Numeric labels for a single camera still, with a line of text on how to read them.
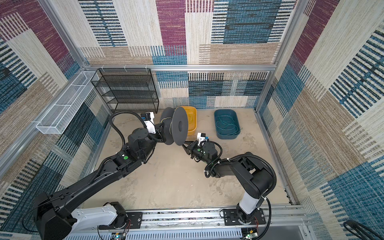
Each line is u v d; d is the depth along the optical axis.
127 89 1.08
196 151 0.76
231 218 0.73
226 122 1.08
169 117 0.77
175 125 0.73
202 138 0.83
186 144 0.81
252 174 0.48
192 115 1.09
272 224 0.72
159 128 0.63
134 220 0.73
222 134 0.99
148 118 0.60
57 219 0.38
